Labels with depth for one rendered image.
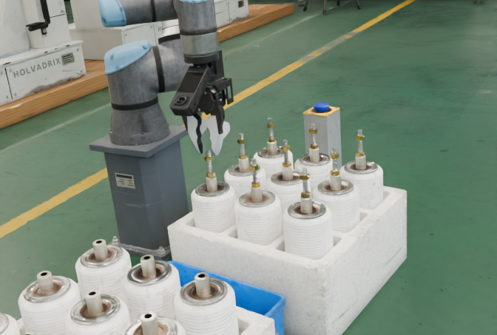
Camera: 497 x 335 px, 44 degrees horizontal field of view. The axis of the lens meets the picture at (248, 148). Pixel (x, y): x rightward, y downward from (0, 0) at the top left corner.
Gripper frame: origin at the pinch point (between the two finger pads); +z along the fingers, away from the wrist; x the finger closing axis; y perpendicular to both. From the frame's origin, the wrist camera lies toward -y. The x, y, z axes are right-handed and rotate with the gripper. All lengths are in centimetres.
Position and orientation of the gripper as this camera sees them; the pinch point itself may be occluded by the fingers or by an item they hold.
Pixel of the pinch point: (206, 149)
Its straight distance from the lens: 130.8
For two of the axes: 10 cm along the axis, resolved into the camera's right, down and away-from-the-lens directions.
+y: 4.8, -3.4, 8.1
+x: -8.7, -1.0, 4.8
